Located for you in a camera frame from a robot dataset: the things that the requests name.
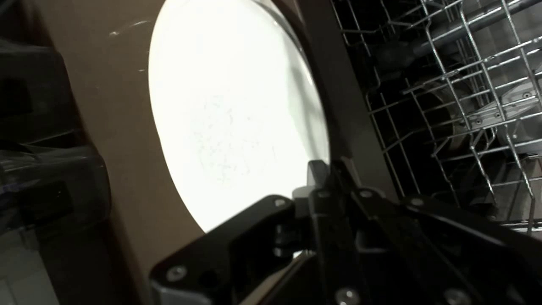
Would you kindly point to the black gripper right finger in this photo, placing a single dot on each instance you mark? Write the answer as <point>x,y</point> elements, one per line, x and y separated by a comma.
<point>428,247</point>

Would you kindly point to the white round plate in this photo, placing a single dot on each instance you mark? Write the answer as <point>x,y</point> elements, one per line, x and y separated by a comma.
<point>225,101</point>

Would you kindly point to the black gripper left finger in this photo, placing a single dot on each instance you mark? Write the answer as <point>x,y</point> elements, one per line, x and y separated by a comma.
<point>225,247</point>

